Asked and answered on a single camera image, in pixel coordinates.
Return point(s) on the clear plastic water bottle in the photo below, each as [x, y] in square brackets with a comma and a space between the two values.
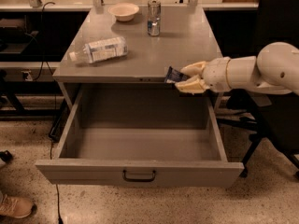
[101, 50]

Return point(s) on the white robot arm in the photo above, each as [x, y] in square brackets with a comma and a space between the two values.
[275, 70]

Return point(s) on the black drawer handle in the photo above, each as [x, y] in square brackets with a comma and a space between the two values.
[138, 177]

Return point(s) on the grey metal cabinet counter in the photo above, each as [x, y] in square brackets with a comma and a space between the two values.
[185, 37]

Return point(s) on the tan shoe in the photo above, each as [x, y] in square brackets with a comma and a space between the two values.
[17, 207]

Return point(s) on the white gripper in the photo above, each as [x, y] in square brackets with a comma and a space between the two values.
[217, 74]

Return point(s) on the blue rxbar blueberry packet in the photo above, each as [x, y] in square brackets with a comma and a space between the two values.
[174, 76]

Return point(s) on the black office chair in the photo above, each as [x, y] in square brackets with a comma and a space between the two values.
[277, 23]

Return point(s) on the beige paper bowl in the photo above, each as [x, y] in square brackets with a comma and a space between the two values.
[123, 11]

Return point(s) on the silver drink can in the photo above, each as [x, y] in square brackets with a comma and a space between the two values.
[154, 17]

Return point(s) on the black object on floor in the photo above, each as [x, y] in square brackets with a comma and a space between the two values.
[6, 156]

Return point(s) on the grey open top drawer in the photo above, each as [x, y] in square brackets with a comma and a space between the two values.
[110, 130]

